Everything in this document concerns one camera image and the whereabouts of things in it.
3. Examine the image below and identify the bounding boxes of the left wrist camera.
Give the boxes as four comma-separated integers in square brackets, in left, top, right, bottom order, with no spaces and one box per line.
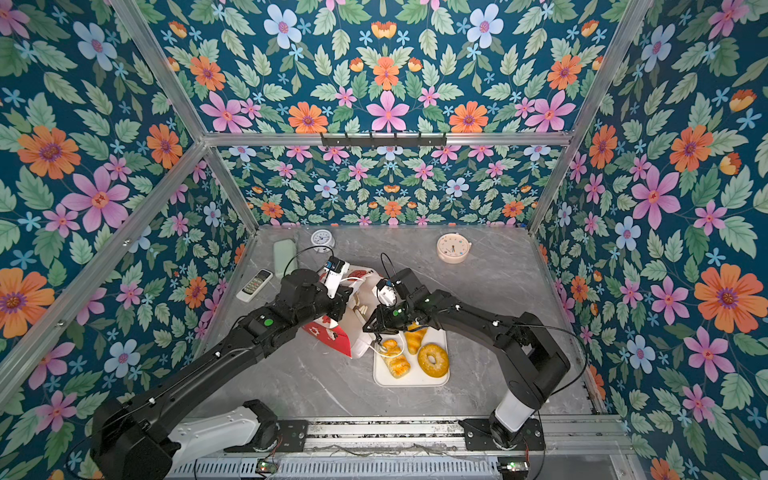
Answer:
[323,256,349,299]

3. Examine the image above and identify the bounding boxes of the white remote control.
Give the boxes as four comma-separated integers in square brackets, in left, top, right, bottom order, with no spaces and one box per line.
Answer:
[236,269,273,303]

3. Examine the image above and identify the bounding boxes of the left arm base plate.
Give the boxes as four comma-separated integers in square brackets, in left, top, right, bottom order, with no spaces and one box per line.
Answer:
[225,420,309,453]

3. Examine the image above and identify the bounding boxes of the black hook rail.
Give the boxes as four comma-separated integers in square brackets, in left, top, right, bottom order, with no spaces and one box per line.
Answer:
[320,133,448,148]

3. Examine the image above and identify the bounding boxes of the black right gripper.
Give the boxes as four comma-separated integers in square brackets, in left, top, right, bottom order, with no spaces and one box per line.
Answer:
[361,302,416,333]

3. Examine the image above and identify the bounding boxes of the red white paper bag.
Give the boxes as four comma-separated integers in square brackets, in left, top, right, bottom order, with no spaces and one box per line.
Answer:
[302,265,383,359]

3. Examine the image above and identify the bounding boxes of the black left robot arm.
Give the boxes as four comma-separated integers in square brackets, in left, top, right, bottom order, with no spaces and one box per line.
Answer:
[90,269,353,479]

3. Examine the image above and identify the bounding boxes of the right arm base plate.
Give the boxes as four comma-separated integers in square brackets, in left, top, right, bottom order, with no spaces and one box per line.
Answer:
[458,418,546,452]

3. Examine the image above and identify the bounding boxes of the yellow fake croissant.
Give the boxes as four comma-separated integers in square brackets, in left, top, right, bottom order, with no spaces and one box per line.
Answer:
[404,324,428,355]

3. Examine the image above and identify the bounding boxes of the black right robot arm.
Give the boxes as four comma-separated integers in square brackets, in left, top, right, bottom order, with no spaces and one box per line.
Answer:
[362,269,571,449]

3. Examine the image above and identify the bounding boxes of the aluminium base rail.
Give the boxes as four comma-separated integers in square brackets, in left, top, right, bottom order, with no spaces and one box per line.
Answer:
[137,415,634,457]

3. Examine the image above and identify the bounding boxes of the fake bagel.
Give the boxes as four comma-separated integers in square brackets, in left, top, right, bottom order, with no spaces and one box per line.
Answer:
[417,343,450,378]

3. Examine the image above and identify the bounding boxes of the white rectangular tray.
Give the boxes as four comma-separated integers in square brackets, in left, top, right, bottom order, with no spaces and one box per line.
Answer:
[372,333,451,388]

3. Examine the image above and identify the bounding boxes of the white round alarm clock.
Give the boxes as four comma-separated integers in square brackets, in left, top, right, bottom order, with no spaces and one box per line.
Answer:
[310,229,335,253]

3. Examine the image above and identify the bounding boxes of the green glasses case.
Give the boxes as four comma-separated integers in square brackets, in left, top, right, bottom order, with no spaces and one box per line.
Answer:
[273,239,298,279]

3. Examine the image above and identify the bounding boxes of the braided fake bread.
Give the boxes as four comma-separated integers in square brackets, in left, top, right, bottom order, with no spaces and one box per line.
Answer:
[380,339,411,379]

